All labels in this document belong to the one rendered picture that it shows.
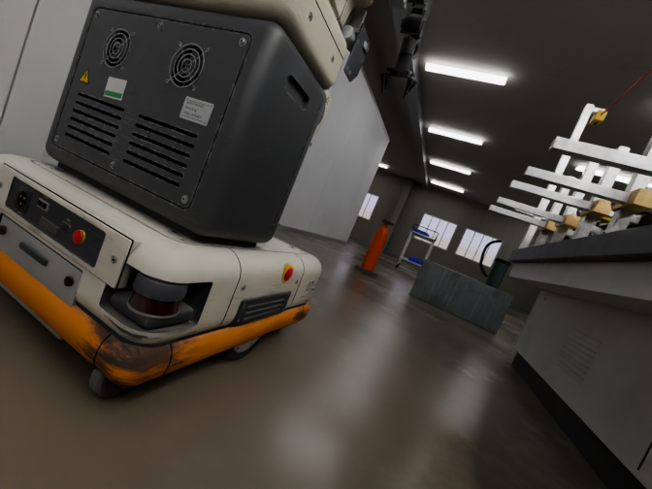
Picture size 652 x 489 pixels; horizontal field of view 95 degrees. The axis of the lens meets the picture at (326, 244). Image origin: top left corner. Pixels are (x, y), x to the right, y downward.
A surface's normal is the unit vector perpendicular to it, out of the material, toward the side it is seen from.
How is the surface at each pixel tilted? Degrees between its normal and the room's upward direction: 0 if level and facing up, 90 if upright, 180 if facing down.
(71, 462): 0
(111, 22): 90
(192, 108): 90
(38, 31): 90
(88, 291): 90
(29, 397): 0
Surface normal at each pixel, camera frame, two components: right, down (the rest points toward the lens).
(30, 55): 0.86, 0.38
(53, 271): -0.36, -0.07
